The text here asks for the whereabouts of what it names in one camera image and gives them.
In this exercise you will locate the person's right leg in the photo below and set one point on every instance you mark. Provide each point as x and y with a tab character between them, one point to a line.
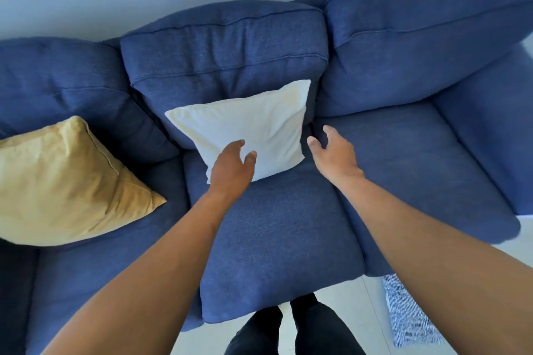
320	329

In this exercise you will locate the white throw pillow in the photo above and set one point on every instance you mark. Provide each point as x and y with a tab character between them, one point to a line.
258	126

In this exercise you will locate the person's right thumb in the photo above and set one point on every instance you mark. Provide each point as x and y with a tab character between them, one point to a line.
314	146

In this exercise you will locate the person's left thumb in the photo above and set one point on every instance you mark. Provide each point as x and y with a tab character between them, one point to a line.
250	160

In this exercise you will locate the person's right forearm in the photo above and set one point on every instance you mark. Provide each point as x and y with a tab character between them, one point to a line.
437	263

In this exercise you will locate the blue and white woven rug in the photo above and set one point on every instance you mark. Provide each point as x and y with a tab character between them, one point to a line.
408	317

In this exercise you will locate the person's right hand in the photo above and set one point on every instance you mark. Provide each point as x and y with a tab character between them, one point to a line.
337	159

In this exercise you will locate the person's left leg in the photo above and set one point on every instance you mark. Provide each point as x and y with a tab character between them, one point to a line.
256	334

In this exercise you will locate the yellow throw pillow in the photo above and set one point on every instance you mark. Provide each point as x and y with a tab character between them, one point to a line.
66	188

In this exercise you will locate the person's left forearm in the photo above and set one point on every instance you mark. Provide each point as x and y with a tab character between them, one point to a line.
162	271

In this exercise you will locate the blue fabric sofa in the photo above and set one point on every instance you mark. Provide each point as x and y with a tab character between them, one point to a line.
491	126

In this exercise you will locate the blue sofa seat cushion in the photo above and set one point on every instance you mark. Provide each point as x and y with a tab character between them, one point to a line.
416	167
104	267
279	238

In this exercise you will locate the person's left hand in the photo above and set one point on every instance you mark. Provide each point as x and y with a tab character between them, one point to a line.
229	171

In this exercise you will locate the person's leg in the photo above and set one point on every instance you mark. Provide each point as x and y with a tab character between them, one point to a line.
320	329
256	334

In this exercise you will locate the blue sofa back cushion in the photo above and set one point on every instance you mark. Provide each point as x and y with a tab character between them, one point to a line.
225	47
62	76
416	34

